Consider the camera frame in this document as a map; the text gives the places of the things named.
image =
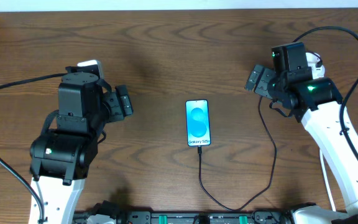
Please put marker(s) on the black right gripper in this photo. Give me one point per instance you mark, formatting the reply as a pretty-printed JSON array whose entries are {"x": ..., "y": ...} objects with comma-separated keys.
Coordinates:
[{"x": 262, "y": 83}]

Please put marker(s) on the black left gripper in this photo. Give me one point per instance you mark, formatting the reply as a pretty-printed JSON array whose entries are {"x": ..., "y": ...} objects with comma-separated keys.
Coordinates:
[{"x": 119, "y": 104}]

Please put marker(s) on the blue Galaxy smartphone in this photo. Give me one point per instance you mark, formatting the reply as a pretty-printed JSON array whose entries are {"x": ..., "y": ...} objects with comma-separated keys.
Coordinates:
[{"x": 197, "y": 123}]

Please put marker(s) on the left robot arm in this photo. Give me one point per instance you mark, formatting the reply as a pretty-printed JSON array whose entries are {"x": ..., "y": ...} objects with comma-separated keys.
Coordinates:
[{"x": 68, "y": 143}]

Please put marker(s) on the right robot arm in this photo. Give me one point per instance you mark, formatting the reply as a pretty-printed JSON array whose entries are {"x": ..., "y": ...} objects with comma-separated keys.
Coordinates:
[{"x": 317, "y": 104}]

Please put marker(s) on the white power strip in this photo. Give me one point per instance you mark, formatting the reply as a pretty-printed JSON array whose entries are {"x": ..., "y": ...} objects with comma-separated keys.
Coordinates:
[{"x": 316, "y": 63}]

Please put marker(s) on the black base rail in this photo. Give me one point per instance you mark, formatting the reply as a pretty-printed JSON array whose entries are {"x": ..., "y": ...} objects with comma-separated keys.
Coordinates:
[{"x": 108, "y": 212}]

